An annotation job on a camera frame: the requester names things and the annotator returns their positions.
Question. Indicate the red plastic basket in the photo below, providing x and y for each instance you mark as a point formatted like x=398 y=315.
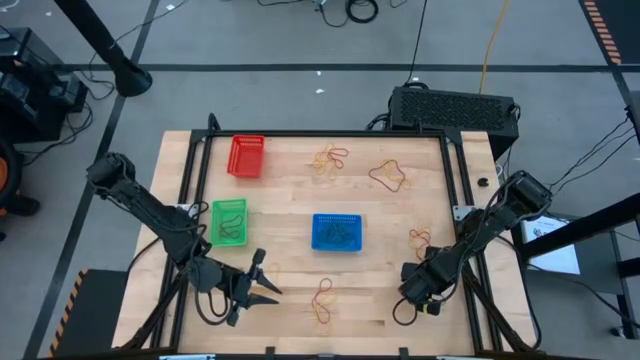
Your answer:
x=246 y=157

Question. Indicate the black equipment cart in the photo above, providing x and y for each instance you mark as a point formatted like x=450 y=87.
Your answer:
x=30 y=100

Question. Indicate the orange and black wheel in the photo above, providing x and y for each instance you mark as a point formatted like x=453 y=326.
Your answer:
x=7 y=175

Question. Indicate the white paper sheet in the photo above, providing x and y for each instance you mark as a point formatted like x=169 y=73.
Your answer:
x=555 y=260

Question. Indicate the black hazard striped platform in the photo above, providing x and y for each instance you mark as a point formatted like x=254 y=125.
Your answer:
x=625 y=25
x=95 y=310

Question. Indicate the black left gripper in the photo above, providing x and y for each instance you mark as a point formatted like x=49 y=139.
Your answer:
x=210 y=275

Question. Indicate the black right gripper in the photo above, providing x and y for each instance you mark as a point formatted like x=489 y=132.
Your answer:
x=430 y=275

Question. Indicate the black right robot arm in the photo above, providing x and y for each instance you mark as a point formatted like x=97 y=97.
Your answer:
x=525 y=195

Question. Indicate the blue plastic basket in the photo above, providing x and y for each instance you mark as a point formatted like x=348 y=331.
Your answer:
x=317 y=222

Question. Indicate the teal rubber band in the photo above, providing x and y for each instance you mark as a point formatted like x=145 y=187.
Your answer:
x=223 y=232

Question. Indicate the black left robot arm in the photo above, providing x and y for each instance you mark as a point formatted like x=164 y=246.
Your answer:
x=150 y=210

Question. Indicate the silver metal bracket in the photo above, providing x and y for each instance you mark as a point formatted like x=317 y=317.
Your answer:
x=182 y=207
x=457 y=212

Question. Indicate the black aluminium table frame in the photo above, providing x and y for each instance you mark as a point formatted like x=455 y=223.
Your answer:
x=350 y=133

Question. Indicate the red rubber band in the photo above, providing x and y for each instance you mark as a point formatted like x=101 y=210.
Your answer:
x=414 y=232
x=372 y=172
x=314 y=302
x=345 y=151

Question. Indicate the black stand pole with base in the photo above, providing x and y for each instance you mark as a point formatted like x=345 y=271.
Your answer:
x=130 y=80

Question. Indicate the black metal stand beam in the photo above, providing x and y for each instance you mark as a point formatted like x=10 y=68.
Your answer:
x=575 y=230

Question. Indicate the black perforated computer case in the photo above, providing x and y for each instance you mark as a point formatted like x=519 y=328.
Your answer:
x=450 y=110

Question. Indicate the green plastic basket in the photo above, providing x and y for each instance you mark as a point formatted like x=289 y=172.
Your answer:
x=216 y=205

